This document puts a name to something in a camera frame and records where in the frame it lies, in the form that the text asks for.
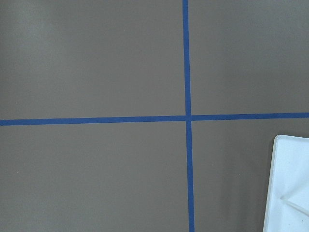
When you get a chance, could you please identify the white rectangular tray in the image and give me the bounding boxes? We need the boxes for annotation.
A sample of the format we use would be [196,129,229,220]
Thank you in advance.
[263,135,309,232]

